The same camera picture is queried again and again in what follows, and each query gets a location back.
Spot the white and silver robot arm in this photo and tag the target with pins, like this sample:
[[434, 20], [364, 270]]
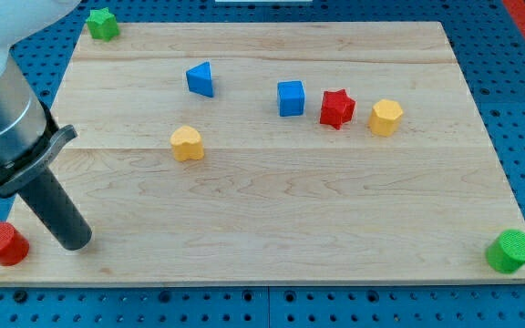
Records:
[[22, 119]]

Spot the red star block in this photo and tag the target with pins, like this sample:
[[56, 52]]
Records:
[[337, 108]]

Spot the green star block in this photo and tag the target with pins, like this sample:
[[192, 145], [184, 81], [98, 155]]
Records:
[[102, 24]]

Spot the light wooden board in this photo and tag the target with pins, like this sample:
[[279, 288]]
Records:
[[281, 201]]

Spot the blue cube block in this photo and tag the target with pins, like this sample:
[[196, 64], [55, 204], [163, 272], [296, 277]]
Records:
[[290, 98]]

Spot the yellow heart block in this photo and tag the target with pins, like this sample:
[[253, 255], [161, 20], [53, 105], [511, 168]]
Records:
[[186, 143]]

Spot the blue triangle block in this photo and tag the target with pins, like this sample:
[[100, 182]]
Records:
[[199, 80]]

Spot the yellow hexagon block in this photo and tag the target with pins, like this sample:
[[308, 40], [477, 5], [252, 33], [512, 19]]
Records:
[[385, 117]]

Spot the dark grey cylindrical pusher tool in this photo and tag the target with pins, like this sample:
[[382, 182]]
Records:
[[45, 196]]

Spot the green cylinder block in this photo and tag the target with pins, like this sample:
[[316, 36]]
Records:
[[506, 254]]

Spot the red cylinder block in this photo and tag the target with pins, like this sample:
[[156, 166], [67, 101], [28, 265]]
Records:
[[14, 247]]

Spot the grey metal mounting bracket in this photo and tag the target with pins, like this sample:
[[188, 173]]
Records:
[[37, 162]]

